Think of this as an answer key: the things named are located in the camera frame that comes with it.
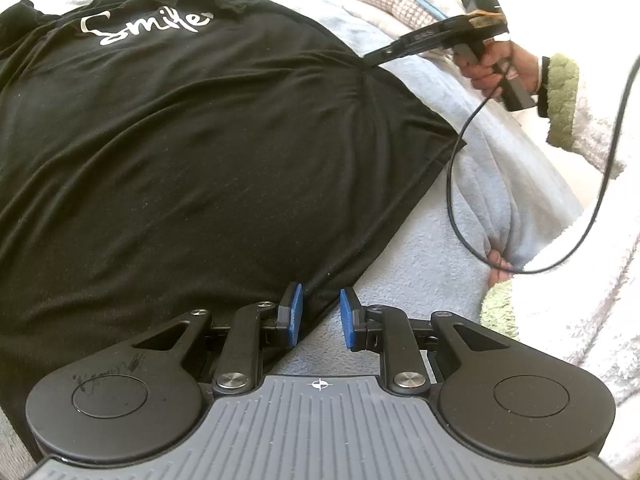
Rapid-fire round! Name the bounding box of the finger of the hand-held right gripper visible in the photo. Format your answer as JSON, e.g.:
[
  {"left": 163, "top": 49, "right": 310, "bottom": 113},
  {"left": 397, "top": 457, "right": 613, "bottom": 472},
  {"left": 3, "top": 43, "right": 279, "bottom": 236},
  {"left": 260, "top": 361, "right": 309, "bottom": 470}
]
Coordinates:
[{"left": 367, "top": 22, "right": 443, "bottom": 68}]

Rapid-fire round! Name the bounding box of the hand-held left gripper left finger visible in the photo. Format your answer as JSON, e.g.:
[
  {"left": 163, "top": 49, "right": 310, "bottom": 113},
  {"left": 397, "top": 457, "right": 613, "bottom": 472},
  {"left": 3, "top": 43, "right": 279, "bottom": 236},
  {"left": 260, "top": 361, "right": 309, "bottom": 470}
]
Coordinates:
[{"left": 107, "top": 282, "right": 305, "bottom": 396}]

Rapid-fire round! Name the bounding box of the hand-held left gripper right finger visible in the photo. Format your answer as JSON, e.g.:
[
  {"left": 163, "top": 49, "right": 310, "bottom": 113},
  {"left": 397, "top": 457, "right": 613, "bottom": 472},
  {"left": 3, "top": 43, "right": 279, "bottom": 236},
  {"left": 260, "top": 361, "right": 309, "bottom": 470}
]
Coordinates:
[{"left": 340, "top": 287, "right": 526, "bottom": 395}]

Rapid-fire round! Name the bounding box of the black t-shirt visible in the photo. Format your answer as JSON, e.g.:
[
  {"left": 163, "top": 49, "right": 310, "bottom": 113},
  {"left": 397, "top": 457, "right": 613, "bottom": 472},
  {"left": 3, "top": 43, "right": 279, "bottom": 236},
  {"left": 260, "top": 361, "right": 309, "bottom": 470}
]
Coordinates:
[{"left": 0, "top": 0, "right": 468, "bottom": 461}]

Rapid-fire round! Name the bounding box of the person's right forearm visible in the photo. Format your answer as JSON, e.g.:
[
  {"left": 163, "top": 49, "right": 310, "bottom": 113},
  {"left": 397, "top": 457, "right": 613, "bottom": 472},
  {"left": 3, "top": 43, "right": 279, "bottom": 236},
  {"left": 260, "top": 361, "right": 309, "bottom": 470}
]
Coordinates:
[{"left": 537, "top": 52, "right": 631, "bottom": 181}]

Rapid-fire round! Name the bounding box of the person's right hand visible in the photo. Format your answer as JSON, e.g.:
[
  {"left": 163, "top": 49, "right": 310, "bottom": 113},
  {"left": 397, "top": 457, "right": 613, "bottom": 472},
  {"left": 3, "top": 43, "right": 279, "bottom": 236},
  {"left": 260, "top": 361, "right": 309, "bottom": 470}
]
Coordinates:
[{"left": 452, "top": 39, "right": 543, "bottom": 98}]

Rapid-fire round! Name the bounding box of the grey-blue blanket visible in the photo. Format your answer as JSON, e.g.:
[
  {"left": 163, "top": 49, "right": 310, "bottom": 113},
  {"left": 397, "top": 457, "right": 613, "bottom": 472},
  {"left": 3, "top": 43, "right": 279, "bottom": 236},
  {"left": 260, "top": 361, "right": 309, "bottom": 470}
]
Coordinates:
[{"left": 0, "top": 0, "right": 586, "bottom": 461}]

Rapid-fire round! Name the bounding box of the white fluffy robe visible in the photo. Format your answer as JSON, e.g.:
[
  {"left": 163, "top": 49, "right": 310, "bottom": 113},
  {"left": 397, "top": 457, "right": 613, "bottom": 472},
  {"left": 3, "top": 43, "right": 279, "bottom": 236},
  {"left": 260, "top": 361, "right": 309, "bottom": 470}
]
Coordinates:
[{"left": 479, "top": 180, "right": 640, "bottom": 411}]

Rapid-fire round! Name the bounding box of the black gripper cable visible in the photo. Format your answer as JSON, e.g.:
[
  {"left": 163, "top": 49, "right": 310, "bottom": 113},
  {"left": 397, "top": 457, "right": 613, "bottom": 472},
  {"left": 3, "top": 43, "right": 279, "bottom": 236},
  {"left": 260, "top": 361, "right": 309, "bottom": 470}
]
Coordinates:
[{"left": 446, "top": 55, "right": 640, "bottom": 275}]

